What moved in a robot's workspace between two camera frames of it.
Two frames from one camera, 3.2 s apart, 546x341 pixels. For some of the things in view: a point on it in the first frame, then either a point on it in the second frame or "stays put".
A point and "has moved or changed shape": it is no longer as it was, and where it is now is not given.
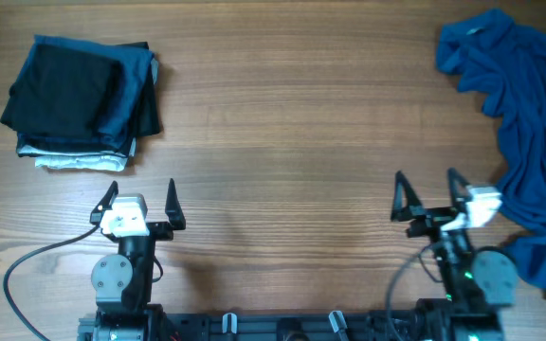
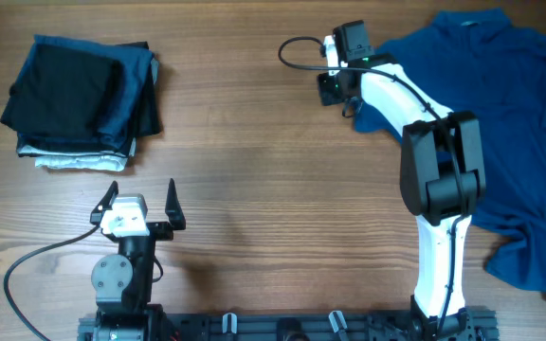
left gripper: (162, 230) stays put
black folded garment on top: (62, 92) stays put
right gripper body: (432, 222) to (332, 89)
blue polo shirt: (527, 81) has moved or changed shape
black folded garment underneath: (149, 120) stays put
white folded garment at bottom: (79, 159) stays put
